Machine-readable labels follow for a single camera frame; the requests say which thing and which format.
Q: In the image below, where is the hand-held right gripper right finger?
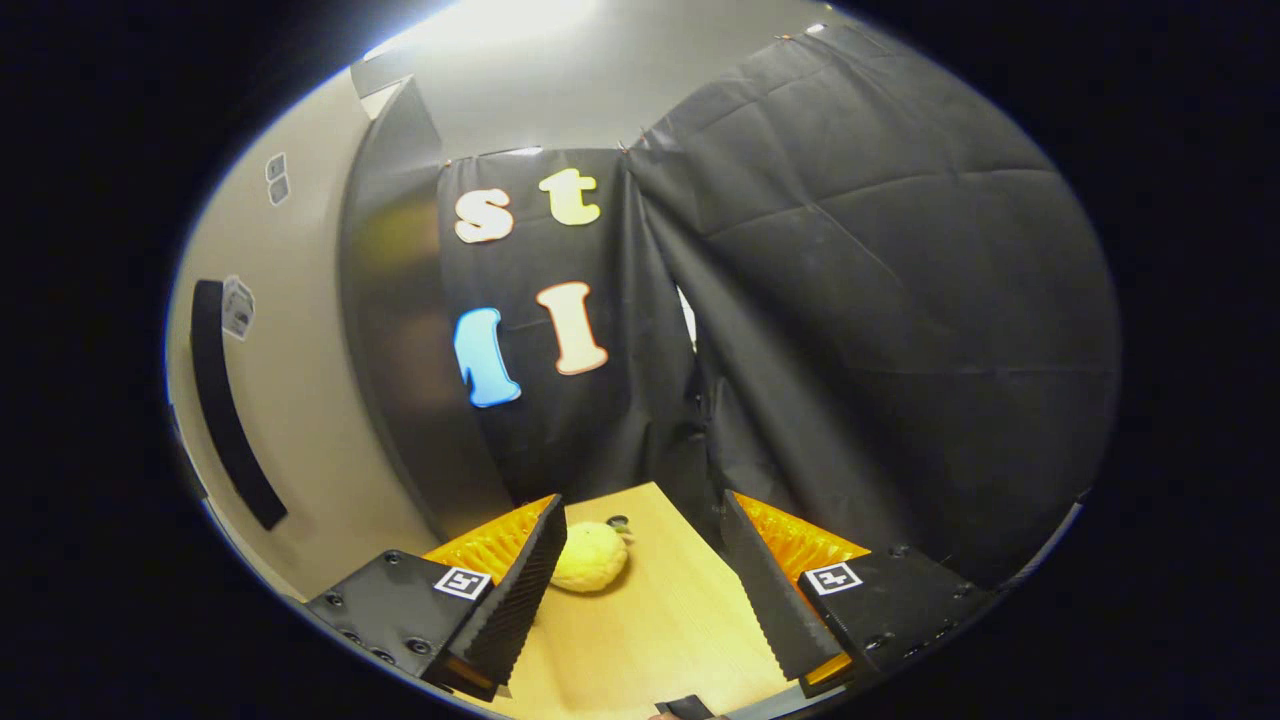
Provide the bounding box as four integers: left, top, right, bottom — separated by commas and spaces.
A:
718, 490, 996, 699

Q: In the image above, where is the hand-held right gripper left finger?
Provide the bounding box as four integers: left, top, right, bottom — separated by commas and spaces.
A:
305, 493, 568, 701

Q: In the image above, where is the white cabinet door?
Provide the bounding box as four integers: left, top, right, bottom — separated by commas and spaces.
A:
165, 70, 441, 601

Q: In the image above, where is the white shoe cabinet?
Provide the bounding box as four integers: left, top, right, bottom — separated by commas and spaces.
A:
338, 45, 516, 541

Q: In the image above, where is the yellow plush toy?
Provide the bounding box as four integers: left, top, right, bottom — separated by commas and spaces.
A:
548, 516, 634, 594

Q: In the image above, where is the black backdrop cloth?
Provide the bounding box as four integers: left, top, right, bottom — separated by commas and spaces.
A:
435, 20, 1121, 591

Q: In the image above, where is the black door handle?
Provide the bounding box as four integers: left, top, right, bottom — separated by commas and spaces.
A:
190, 280, 289, 531

